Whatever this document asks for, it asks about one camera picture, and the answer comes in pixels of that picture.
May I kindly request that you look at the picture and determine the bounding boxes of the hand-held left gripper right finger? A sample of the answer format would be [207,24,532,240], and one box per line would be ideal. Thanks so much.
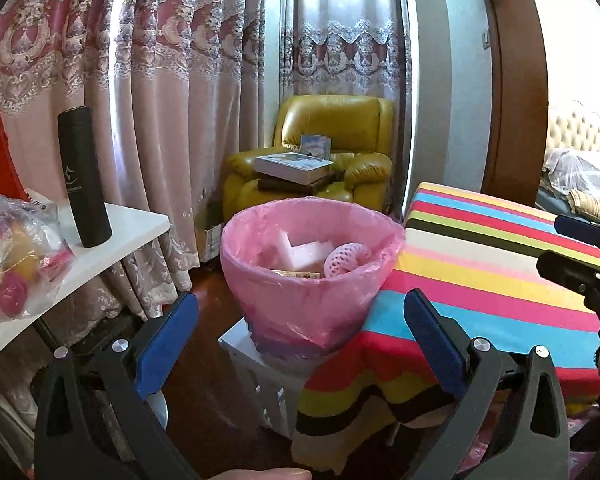
[404,287,571,480]

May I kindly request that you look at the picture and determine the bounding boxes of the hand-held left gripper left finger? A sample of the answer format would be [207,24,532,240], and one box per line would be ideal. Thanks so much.
[34,290,201,480]

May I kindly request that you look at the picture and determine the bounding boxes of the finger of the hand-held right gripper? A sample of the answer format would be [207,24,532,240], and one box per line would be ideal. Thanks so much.
[536,250,600,341]
[554,215,600,261]

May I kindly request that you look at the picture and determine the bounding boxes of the pink foam fruit net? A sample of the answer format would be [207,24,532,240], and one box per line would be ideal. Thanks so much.
[324,242,373,278]

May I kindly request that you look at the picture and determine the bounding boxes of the bin with pink liner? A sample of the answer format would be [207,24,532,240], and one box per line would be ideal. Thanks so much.
[220,197,406,361]

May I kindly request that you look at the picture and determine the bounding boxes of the white foam block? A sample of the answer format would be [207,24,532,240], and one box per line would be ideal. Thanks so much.
[289,241,335,273]

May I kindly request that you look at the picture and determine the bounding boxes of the person's left hand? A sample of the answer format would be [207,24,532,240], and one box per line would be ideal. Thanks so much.
[215,467,312,480]

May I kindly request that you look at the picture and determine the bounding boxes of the striped brown pillow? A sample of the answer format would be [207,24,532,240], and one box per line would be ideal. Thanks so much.
[567,189,600,228]

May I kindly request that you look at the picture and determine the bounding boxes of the bedding bundle in plastic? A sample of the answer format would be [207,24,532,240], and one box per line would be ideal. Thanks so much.
[542,149,600,196]

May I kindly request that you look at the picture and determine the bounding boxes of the striped colourful tablecloth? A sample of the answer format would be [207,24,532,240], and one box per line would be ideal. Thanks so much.
[291,182,600,473]

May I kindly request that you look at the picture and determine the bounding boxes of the cardboard box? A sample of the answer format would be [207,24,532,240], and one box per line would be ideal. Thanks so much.
[195,225,226,263]

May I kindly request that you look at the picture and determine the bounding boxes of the white side table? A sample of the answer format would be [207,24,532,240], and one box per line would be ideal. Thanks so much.
[0,202,171,373]

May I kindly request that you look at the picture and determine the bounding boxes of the beige tufted headboard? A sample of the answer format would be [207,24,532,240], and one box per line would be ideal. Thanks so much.
[545,102,600,161]

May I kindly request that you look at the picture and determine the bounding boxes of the white plastic stool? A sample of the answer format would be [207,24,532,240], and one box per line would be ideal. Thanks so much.
[217,317,331,436]

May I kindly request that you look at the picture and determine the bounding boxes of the white foam slab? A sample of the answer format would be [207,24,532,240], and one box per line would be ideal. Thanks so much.
[272,230,296,266]

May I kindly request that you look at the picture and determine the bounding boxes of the clear bag of colourful toys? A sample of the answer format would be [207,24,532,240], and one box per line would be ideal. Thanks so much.
[0,187,76,326]

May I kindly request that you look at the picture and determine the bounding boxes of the black thermos bottle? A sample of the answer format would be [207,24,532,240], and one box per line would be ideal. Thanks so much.
[57,106,113,248]

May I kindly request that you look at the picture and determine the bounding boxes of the dark flat book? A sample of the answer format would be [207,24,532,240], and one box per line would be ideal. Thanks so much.
[257,172,346,194]

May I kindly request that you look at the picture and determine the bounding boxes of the books on armchair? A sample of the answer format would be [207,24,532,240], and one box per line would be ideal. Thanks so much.
[254,152,335,186]

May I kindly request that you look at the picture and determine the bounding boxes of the small blue picture book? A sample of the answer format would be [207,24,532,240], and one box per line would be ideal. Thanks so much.
[300,134,333,157]

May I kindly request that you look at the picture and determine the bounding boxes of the yellow leather armchair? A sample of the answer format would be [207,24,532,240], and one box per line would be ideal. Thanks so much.
[222,95,396,218]

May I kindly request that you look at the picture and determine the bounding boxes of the pink patterned curtain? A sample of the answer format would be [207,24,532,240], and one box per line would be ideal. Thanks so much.
[0,0,281,321]

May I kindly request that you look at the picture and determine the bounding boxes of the sheer lace curtain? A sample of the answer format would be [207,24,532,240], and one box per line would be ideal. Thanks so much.
[280,0,412,211]

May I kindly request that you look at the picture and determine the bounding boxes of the brown wooden door frame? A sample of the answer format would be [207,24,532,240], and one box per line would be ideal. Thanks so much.
[480,0,551,208]

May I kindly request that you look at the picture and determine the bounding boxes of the red chair frame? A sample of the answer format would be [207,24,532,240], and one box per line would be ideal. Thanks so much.
[0,97,28,203]

